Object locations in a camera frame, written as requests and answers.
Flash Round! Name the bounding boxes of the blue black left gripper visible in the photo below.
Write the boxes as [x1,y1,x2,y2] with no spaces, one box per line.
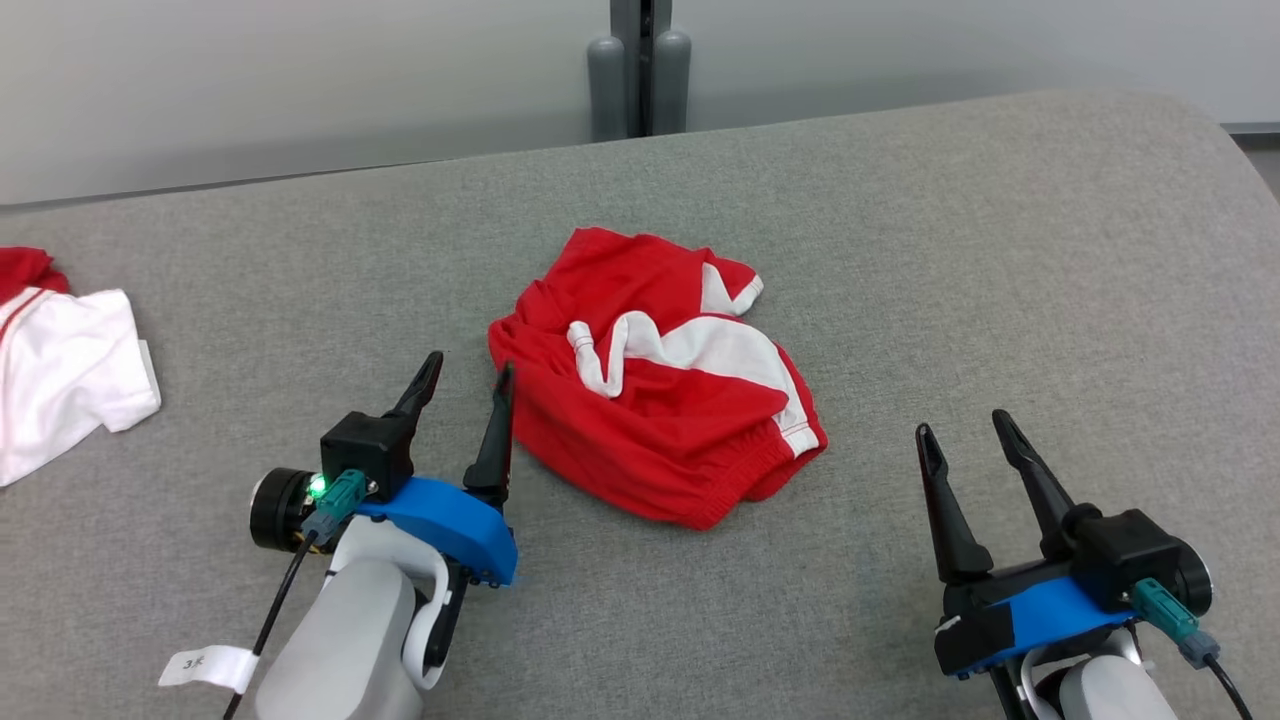
[250,350,519,669]

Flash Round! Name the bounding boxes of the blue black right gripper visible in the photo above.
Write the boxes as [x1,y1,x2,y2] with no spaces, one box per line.
[915,410,1213,681]

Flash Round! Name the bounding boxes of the red white shorts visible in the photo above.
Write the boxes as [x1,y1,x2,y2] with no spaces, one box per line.
[488,227,829,531]

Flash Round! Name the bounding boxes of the red white t-shirt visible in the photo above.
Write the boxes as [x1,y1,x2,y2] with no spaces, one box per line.
[0,246,163,488]

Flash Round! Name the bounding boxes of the black left cable teal plug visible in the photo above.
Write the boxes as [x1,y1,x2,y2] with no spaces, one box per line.
[222,468,369,720]

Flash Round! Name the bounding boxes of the black cable teal plug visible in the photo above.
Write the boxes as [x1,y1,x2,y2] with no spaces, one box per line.
[1130,578,1256,720]
[222,468,369,720]

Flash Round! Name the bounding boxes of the black right cable teal plug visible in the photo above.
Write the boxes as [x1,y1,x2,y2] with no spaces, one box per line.
[1130,578,1256,720]

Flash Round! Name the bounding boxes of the white paper cable label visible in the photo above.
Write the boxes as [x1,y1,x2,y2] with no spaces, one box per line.
[158,645,259,694]

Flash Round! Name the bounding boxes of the grey cylindrical post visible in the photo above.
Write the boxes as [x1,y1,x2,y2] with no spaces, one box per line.
[587,35,628,143]
[652,30,693,136]

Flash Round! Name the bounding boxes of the dark vertical door frame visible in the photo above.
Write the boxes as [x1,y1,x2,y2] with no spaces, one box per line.
[610,0,673,139]

